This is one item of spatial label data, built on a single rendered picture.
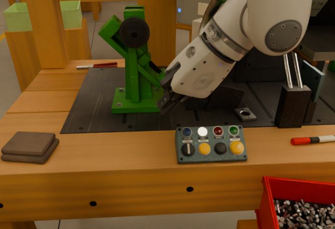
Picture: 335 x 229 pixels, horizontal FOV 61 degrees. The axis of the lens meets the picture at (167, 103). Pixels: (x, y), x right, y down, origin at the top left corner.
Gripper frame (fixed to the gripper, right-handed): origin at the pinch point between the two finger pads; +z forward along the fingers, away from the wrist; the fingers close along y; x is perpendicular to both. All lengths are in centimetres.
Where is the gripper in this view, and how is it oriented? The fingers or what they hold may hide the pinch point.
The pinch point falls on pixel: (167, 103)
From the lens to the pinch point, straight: 57.2
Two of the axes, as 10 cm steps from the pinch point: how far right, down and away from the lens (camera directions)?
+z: -5.9, 6.4, 4.9
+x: -3.8, -7.6, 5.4
